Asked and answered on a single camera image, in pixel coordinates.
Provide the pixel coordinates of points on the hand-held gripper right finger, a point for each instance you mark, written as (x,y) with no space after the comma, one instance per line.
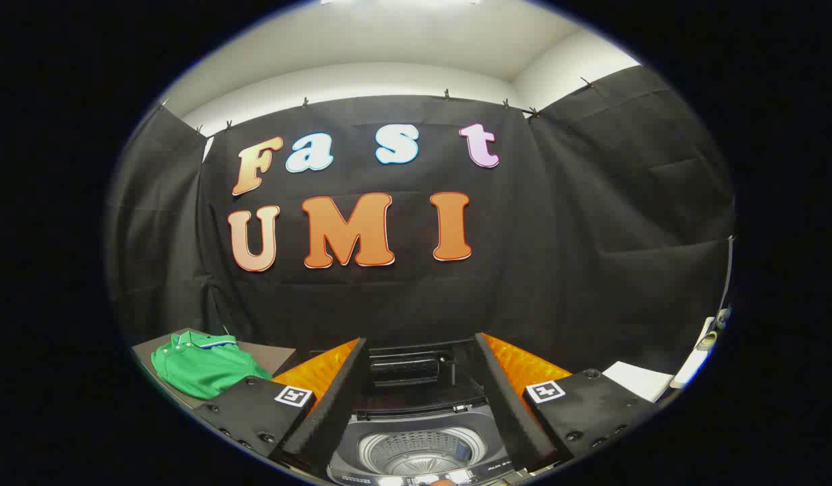
(507,398)

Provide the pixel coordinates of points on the grey top-load washing machine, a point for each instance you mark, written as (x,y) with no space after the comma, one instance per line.
(416,449)

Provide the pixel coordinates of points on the green polo shirt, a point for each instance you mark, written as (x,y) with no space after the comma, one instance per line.
(200,368)

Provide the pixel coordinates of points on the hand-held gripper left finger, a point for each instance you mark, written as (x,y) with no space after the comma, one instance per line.
(335,398)

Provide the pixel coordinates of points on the dark washing machine lid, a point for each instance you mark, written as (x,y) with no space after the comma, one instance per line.
(409,370)

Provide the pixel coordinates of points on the white paper sheet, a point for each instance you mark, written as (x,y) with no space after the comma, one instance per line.
(637,381)

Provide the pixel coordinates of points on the grey cabinet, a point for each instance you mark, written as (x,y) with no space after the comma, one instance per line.
(275,358)

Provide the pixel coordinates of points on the white panel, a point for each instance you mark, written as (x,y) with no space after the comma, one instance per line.
(692,361)

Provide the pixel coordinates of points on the light blue clip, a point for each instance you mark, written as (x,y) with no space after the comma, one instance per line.
(724,316)

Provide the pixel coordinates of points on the row of small cloth clips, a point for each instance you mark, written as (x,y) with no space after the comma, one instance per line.
(447,94)

